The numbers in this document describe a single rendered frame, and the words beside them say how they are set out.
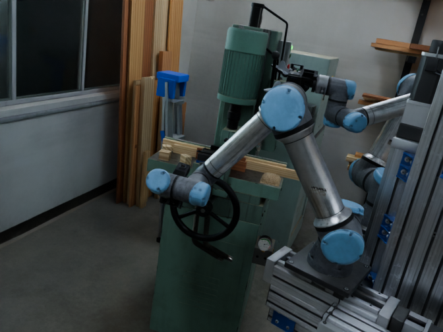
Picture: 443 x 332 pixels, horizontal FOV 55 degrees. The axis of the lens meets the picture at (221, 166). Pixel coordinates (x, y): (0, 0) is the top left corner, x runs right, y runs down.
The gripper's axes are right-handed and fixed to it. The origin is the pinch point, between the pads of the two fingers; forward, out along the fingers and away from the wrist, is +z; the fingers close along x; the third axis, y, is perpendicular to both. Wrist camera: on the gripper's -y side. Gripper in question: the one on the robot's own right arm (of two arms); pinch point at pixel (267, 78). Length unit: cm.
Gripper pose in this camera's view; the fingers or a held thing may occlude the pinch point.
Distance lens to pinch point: 179.6
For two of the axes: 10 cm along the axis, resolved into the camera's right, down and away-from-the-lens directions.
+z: -9.6, -2.2, 1.6
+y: -0.1, -5.6, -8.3
